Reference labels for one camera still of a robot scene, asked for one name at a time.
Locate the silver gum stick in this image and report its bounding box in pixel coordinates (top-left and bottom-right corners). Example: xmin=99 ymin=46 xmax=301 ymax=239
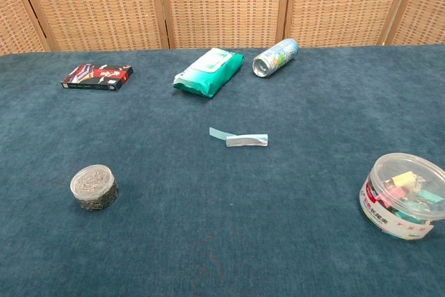
xmin=225 ymin=133 xmax=269 ymax=148

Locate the clear tub of paperclips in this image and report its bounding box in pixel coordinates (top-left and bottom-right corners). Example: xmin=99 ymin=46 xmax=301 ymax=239
xmin=70 ymin=163 xmax=120 ymax=212

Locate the clear tub of binder clips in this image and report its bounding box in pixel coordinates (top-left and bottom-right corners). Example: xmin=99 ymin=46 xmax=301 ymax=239
xmin=359 ymin=152 xmax=445 ymax=242

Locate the yellow binder clip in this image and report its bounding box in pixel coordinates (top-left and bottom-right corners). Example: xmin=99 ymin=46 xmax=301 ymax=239
xmin=383 ymin=170 xmax=416 ymax=188

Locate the blue velvet tablecloth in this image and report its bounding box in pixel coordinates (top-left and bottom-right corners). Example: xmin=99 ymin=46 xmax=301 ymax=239
xmin=0 ymin=44 xmax=445 ymax=297

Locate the teal binder clip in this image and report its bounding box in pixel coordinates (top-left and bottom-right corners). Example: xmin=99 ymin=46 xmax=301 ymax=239
xmin=414 ymin=188 xmax=445 ymax=204

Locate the black red card box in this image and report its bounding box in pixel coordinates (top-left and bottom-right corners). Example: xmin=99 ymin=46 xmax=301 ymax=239
xmin=60 ymin=63 xmax=134 ymax=92

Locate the green wet wipes pack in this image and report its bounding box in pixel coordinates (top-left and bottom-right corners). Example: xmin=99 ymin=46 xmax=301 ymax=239
xmin=172 ymin=47 xmax=245 ymax=99

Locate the pink binder clip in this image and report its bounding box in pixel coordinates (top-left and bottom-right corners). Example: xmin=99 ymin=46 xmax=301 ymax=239
xmin=376 ymin=185 xmax=404 ymax=204

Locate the printed aluminium drink can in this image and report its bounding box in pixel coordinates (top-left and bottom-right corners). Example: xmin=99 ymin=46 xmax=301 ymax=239
xmin=252 ymin=38 xmax=300 ymax=78

